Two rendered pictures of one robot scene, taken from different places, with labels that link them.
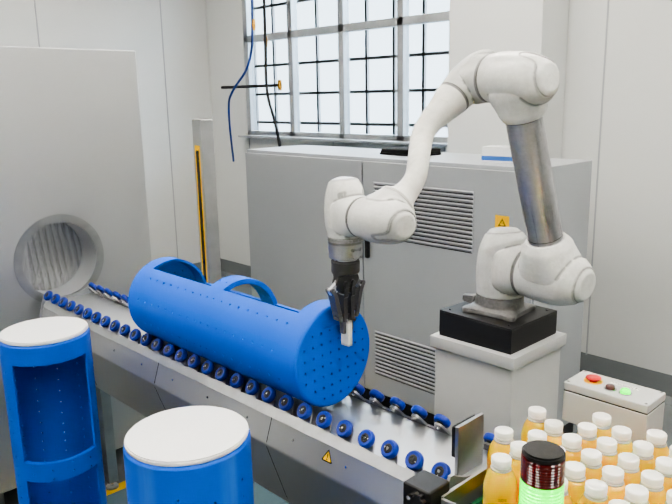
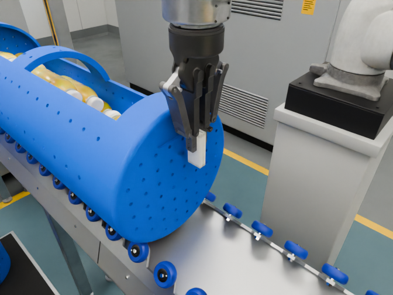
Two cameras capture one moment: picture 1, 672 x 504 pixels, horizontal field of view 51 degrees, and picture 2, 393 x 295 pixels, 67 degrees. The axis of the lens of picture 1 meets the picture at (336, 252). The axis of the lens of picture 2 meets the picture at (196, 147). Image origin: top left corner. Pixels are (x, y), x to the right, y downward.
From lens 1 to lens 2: 1.40 m
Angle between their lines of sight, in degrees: 23
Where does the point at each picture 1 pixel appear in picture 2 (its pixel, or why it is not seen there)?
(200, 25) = not seen: outside the picture
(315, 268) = (161, 31)
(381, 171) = not seen: outside the picture
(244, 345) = (47, 157)
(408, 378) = (224, 108)
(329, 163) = not seen: outside the picture
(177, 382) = (13, 163)
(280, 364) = (93, 202)
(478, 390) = (321, 166)
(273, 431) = (103, 255)
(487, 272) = (357, 41)
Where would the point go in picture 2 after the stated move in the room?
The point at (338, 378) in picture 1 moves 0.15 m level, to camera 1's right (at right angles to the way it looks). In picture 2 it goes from (183, 199) to (258, 195)
